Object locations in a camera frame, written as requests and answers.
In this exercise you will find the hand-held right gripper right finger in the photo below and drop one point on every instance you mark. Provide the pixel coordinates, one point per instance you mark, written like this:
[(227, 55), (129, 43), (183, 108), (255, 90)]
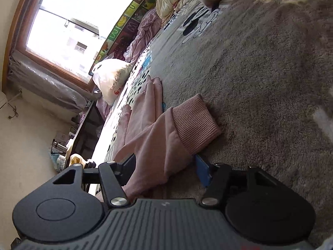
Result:
[(204, 172)]

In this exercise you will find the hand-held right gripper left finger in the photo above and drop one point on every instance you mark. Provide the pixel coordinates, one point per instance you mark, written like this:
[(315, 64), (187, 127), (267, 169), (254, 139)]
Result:
[(130, 166)]

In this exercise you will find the pink pants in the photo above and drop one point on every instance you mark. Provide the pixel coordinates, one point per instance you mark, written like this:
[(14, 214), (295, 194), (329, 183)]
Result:
[(161, 140)]

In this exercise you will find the pale yellow cloth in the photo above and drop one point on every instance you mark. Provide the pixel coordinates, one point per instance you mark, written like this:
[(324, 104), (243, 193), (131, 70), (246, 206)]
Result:
[(76, 158)]

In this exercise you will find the dark wooden furniture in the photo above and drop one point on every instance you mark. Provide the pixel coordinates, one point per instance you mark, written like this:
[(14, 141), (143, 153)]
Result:
[(85, 132)]

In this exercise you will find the white plastic bag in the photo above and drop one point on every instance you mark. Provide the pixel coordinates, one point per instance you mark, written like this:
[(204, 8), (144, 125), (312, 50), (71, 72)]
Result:
[(111, 78)]

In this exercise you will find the grey plush printed blanket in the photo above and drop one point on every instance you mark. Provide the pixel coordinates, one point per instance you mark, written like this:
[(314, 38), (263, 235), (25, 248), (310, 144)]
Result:
[(247, 70)]

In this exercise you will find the clear plastic sheet cover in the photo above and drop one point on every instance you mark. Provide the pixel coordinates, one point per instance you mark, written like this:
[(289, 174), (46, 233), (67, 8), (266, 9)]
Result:
[(46, 86)]

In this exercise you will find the pink quilt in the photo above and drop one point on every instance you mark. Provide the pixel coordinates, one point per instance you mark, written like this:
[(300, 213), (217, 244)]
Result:
[(145, 33)]

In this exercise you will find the colourful alphabet foam mat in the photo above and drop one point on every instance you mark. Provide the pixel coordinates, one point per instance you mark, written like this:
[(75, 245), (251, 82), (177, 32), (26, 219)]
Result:
[(124, 23)]

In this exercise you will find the wooden-framed window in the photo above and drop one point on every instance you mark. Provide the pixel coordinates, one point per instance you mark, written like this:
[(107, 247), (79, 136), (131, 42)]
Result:
[(72, 18)]

